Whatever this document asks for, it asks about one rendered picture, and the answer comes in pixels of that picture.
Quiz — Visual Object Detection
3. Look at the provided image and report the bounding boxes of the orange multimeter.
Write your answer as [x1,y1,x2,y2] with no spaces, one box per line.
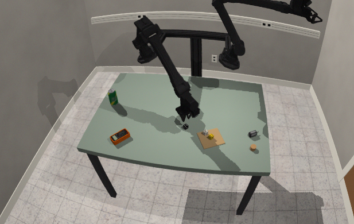
[110,128,130,145]

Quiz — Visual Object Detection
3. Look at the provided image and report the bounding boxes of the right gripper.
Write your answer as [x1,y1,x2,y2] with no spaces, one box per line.
[176,106,191,122]

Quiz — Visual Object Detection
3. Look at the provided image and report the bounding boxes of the yellow die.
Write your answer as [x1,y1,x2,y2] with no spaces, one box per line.
[208,133,214,140]

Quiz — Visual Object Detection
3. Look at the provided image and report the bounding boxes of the green soda can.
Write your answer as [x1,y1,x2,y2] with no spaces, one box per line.
[108,88,118,105]

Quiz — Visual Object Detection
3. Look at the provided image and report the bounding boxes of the small orange-brown cylinder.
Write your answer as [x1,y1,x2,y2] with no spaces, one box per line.
[250,144,256,151]

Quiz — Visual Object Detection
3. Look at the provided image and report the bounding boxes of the tan flat mat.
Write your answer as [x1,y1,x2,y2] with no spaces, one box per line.
[197,128,225,149]

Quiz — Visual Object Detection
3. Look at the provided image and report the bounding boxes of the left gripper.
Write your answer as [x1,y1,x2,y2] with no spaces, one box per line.
[299,7,322,24]

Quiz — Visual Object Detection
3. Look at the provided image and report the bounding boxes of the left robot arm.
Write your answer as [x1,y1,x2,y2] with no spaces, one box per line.
[212,0,312,66]

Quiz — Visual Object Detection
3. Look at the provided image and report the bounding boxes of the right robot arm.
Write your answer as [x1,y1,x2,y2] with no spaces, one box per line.
[132,16,200,118]

